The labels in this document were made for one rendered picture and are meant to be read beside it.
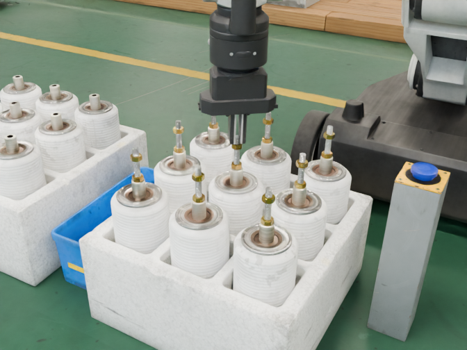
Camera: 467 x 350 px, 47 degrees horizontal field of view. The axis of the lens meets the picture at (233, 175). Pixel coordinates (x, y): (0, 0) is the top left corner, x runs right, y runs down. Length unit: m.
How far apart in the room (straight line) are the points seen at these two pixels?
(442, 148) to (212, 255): 0.64
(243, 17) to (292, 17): 2.12
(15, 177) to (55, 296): 0.24
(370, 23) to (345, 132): 1.52
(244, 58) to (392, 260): 0.41
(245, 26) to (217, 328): 0.45
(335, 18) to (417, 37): 1.59
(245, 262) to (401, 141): 0.61
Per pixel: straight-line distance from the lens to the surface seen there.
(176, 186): 0.96
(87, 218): 1.15
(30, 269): 1.13
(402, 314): 1.01
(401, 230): 0.90
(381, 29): 2.74
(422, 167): 0.88
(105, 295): 0.99
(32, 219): 1.08
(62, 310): 1.09
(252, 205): 0.92
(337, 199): 0.97
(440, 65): 1.38
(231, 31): 0.78
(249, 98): 0.84
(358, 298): 1.11
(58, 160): 1.16
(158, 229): 0.90
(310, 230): 0.88
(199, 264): 0.85
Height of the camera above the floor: 0.74
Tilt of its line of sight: 30 degrees down
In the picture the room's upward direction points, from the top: 1 degrees clockwise
